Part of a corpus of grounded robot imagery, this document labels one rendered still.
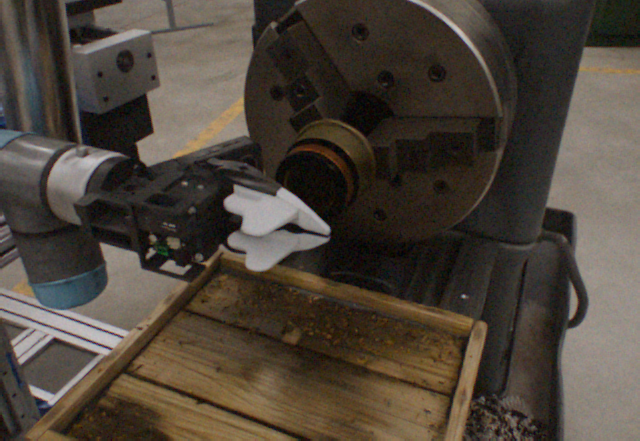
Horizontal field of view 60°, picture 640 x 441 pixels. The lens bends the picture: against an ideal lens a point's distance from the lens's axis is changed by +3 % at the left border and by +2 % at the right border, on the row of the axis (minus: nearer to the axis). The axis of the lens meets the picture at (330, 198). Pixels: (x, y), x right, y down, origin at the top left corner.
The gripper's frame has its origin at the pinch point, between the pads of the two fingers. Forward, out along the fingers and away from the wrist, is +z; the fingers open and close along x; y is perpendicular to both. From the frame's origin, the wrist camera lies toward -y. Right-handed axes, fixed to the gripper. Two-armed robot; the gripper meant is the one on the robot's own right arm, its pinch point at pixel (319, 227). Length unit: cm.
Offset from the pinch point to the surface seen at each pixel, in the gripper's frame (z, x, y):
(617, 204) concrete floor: 54, -108, -214
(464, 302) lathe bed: 11.3, -21.0, -19.8
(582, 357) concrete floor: 42, -108, -110
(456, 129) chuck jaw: 8.1, 4.0, -16.0
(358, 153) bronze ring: 0.2, 2.9, -9.2
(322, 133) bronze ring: -3.4, 4.6, -8.7
